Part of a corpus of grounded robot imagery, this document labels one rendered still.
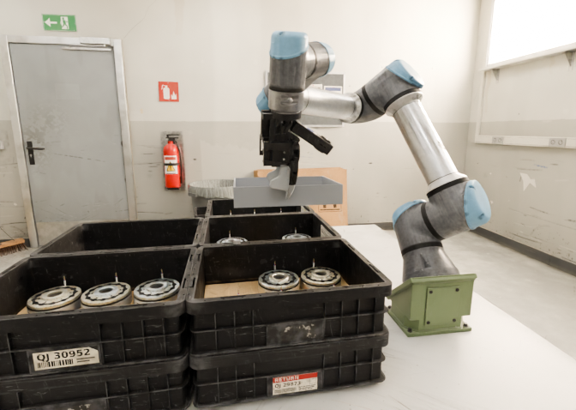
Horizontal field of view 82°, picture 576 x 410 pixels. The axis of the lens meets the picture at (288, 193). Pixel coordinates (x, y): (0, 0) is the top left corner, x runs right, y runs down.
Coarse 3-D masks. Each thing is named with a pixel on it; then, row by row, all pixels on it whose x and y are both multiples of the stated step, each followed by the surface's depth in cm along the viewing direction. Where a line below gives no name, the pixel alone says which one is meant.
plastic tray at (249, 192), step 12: (240, 180) 99; (252, 180) 99; (264, 180) 100; (300, 180) 101; (312, 180) 102; (324, 180) 99; (240, 192) 80; (252, 192) 80; (264, 192) 80; (276, 192) 81; (300, 192) 82; (312, 192) 82; (324, 192) 83; (336, 192) 83; (240, 204) 80; (252, 204) 80; (264, 204) 81; (276, 204) 81; (288, 204) 82; (300, 204) 82; (312, 204) 83; (324, 204) 83
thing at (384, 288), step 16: (304, 240) 91; (320, 240) 92; (336, 240) 92; (192, 272) 71; (192, 288) 64; (320, 288) 64; (336, 288) 64; (352, 288) 64; (368, 288) 64; (384, 288) 65; (192, 304) 59; (208, 304) 59; (224, 304) 60; (240, 304) 60; (256, 304) 61; (272, 304) 61; (288, 304) 62
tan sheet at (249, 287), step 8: (344, 280) 89; (208, 288) 85; (216, 288) 85; (224, 288) 85; (232, 288) 85; (240, 288) 85; (248, 288) 85; (256, 288) 85; (208, 296) 81; (216, 296) 81; (224, 296) 81
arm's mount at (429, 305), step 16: (400, 288) 89; (416, 288) 85; (432, 288) 85; (448, 288) 86; (464, 288) 87; (400, 304) 91; (416, 304) 85; (432, 304) 86; (448, 304) 87; (464, 304) 88; (400, 320) 91; (416, 320) 87; (432, 320) 87; (448, 320) 87
